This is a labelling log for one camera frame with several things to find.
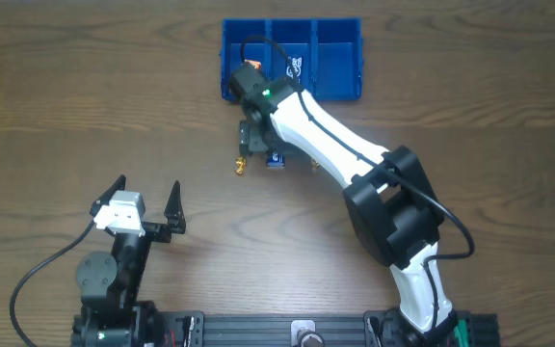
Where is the mounting rail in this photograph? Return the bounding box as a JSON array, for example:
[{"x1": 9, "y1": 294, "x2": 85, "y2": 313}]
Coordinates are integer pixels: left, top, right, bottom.
[{"x1": 71, "y1": 310, "x2": 501, "y2": 347}]

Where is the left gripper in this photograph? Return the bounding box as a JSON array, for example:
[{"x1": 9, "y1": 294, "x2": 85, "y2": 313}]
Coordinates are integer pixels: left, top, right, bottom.
[{"x1": 89, "y1": 173, "x2": 188, "y2": 244}]

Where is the blue tray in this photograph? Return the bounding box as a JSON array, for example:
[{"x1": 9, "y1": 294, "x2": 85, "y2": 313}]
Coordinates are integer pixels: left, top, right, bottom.
[{"x1": 219, "y1": 17, "x2": 365, "y2": 104}]

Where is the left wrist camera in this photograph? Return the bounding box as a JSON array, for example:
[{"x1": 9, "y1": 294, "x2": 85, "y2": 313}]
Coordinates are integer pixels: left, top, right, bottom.
[{"x1": 92, "y1": 190, "x2": 147, "y2": 238}]

